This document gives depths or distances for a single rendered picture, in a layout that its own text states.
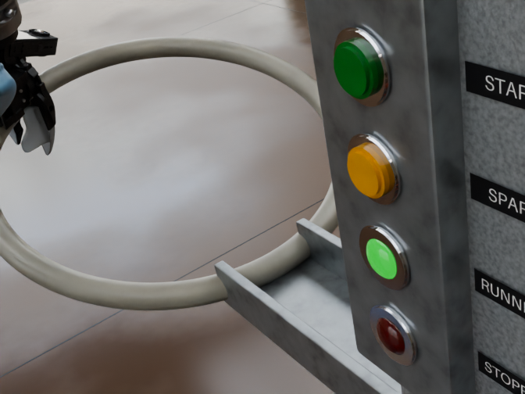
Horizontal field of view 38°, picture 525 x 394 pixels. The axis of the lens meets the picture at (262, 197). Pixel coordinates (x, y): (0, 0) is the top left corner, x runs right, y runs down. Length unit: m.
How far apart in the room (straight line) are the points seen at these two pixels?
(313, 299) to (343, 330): 0.06
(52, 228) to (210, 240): 0.75
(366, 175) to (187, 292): 0.49
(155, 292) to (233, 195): 2.42
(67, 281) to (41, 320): 2.00
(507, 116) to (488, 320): 0.11
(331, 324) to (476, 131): 0.48
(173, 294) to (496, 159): 0.55
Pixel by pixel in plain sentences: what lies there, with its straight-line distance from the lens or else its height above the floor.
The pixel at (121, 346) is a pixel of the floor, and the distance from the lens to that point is 2.60.
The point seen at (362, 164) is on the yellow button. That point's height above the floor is 1.42.
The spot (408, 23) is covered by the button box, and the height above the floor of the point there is 1.49.
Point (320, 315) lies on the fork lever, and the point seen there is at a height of 1.09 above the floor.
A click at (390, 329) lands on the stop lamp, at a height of 1.32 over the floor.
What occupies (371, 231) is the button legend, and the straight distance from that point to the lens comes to 0.38.
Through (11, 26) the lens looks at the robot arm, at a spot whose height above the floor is 1.35.
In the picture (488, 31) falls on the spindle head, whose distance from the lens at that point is 0.31.
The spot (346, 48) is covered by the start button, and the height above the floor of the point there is 1.48.
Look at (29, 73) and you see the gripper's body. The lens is 1.06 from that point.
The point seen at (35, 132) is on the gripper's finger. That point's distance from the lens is 1.10.
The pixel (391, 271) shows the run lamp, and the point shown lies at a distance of 0.38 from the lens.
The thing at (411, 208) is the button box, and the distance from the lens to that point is 0.35.
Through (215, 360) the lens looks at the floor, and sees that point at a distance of 2.43.
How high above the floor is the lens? 1.59
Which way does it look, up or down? 30 degrees down
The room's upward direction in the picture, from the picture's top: 12 degrees counter-clockwise
